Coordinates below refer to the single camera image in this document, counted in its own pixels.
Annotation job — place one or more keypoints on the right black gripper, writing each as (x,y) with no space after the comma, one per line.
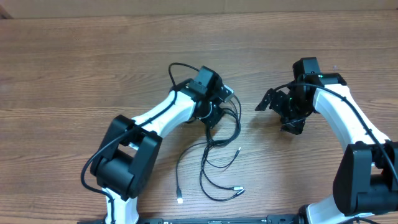
(282,107)

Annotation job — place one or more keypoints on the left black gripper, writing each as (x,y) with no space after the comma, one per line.
(211,122)

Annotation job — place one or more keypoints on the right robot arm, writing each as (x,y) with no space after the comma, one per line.
(366,181)

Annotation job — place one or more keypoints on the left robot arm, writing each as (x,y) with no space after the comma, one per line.
(126,156)

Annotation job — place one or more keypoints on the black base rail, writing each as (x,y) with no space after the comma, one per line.
(270,219)

